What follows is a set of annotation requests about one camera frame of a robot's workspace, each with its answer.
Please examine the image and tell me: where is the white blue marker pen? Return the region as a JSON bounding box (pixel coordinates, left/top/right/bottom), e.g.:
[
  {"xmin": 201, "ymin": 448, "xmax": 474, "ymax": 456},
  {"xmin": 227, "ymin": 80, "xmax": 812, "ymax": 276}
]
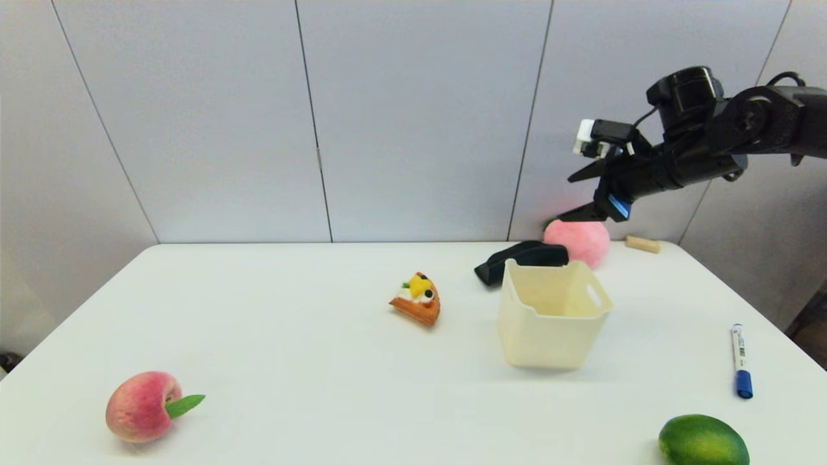
[{"xmin": 731, "ymin": 324, "xmax": 754, "ymax": 399}]

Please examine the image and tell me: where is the cream plastic basket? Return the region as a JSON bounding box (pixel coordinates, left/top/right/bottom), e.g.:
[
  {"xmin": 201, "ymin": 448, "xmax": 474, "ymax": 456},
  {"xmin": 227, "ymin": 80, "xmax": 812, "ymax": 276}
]
[{"xmin": 497, "ymin": 258, "xmax": 613, "ymax": 371}]

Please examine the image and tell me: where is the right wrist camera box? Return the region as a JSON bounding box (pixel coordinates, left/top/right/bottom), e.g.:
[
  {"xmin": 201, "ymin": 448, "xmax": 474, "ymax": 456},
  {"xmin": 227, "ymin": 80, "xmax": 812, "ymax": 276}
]
[{"xmin": 572, "ymin": 118, "xmax": 637, "ymax": 160}]

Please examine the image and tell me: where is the toy fruit cake slice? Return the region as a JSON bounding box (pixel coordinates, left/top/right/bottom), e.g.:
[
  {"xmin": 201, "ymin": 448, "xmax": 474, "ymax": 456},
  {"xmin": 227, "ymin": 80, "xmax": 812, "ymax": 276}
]
[{"xmin": 388, "ymin": 272, "xmax": 441, "ymax": 327}]

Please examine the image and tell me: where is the red yellow toy peach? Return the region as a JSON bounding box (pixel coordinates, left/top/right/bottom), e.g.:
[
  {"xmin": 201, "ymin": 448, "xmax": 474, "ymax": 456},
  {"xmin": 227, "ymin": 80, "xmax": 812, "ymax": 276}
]
[{"xmin": 105, "ymin": 371, "xmax": 206, "ymax": 444}]

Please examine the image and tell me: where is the green toy lime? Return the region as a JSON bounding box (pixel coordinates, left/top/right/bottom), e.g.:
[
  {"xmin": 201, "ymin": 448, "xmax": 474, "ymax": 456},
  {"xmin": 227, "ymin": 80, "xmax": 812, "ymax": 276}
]
[{"xmin": 658, "ymin": 414, "xmax": 750, "ymax": 465}]

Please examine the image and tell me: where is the pink plush peach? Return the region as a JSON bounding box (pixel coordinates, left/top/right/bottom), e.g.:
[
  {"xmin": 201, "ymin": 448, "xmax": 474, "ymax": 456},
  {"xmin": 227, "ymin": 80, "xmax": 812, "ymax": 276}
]
[{"xmin": 543, "ymin": 218, "xmax": 611, "ymax": 269}]

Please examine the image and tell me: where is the black glasses case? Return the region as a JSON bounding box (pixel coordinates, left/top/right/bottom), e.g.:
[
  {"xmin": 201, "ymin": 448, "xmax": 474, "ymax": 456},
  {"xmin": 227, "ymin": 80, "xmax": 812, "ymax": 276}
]
[{"xmin": 474, "ymin": 240, "xmax": 571, "ymax": 288}]

